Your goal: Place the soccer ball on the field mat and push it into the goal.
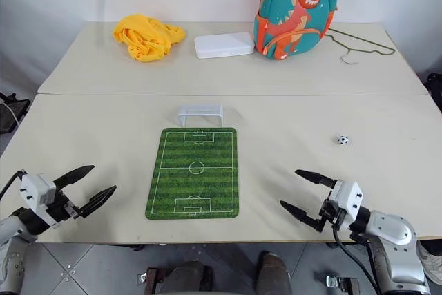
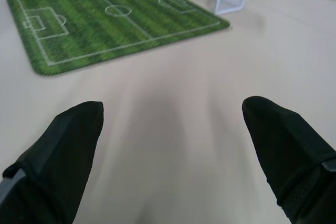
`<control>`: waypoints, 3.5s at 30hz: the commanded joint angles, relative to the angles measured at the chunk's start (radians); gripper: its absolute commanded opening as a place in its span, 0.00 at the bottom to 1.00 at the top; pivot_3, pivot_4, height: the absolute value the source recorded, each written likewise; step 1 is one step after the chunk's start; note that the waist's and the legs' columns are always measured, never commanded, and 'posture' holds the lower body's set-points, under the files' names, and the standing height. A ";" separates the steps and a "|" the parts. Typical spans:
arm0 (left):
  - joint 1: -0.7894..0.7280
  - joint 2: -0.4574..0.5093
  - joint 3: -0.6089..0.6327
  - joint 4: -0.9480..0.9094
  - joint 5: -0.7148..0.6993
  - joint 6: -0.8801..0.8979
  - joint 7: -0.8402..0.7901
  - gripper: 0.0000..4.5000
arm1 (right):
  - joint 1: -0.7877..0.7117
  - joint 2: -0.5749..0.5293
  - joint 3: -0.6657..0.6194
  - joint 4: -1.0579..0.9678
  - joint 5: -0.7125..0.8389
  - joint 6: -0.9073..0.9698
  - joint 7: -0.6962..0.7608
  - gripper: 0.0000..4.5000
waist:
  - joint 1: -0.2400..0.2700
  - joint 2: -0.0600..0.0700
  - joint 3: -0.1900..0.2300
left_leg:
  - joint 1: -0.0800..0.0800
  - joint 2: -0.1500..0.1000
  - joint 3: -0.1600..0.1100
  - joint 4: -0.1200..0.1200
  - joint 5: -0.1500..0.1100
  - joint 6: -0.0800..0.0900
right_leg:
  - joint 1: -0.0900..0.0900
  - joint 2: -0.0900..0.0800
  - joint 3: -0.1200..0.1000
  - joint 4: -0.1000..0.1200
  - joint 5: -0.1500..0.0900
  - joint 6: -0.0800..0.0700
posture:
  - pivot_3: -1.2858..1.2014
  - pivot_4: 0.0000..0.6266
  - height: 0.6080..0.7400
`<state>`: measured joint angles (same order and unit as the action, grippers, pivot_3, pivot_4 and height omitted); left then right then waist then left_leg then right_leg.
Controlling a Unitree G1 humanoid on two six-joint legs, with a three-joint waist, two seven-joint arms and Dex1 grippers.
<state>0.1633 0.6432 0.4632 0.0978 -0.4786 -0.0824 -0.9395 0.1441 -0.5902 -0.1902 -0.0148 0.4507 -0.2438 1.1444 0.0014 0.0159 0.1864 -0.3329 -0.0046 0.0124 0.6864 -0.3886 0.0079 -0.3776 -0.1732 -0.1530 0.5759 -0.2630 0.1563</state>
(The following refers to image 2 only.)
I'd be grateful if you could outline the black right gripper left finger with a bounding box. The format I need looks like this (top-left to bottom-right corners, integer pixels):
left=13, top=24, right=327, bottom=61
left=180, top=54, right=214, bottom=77
left=0, top=101, right=104, bottom=224

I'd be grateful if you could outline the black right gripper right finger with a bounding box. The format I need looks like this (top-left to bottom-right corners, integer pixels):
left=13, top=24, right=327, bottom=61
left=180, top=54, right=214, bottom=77
left=241, top=96, right=336, bottom=224

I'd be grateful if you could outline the green soccer field mat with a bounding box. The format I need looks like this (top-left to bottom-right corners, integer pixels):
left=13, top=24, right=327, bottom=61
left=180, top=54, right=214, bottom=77
left=6, top=0, right=231, bottom=78

